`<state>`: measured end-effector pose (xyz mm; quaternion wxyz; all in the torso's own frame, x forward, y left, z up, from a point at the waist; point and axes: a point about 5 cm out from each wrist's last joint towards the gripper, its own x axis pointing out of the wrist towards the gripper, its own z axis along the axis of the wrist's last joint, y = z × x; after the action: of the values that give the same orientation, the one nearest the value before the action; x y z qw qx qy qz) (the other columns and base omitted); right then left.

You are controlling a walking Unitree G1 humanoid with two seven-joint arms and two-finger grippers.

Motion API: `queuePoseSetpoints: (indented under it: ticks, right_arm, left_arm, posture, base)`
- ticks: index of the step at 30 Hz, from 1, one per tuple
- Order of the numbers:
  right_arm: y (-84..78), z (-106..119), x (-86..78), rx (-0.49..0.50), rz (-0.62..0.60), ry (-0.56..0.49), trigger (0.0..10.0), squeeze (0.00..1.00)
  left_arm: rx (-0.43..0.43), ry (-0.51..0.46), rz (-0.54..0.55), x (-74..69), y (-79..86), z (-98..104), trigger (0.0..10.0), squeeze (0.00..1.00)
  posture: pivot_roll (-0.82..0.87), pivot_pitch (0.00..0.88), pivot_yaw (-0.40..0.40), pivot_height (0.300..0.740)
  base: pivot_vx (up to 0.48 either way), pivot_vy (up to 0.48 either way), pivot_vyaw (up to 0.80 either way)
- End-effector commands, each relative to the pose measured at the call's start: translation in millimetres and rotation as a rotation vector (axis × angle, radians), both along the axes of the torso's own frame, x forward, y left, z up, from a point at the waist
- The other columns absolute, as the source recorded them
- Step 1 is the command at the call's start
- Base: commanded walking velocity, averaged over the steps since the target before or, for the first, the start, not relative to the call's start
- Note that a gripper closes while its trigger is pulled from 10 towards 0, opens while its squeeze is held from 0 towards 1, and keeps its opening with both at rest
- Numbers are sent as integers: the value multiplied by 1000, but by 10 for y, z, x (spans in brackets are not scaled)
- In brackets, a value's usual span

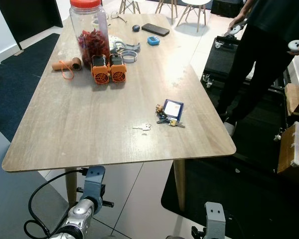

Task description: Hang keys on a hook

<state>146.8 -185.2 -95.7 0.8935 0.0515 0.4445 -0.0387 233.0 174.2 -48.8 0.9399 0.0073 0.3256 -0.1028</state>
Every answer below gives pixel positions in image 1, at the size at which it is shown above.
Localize single silver key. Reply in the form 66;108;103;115
133;123;151;131

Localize key bunch with card holder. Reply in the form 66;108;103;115
156;99;186;128

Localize person's right hand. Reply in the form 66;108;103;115
230;17;247;31

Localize black floor mat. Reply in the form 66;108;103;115
161;85;299;239

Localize wooden crate with white trim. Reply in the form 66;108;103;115
277;122;299;175

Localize orange and black fan unit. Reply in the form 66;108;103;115
91;55;111;85
109;54;127;83

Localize dark blue carpet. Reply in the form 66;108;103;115
0;32;60;142

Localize grey metal tool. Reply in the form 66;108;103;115
110;41;141;54

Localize white crumpled cloth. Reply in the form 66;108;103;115
109;36;124;46

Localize plain wooden box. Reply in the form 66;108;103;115
285;84;299;116

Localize black hard case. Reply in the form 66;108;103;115
202;34;250;89

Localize clear jar with red lid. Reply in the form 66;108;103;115
70;0;111;68

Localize person in black clothes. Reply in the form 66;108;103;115
217;0;299;137

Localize white chair with wooden legs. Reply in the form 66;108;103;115
154;0;179;18
119;0;143;14
177;0;208;33

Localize black door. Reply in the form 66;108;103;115
0;0;63;44

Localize black bag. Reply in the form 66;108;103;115
210;0;246;18

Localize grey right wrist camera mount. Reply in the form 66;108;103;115
204;202;226;239

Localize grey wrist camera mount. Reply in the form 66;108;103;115
204;202;226;239
84;166;106;202

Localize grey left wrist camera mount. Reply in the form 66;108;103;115
84;166;106;202

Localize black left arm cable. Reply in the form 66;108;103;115
24;169;86;239

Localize brown roll with orange cord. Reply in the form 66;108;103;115
52;57;82;80

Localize clear tape ring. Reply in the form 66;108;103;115
121;50;138;63

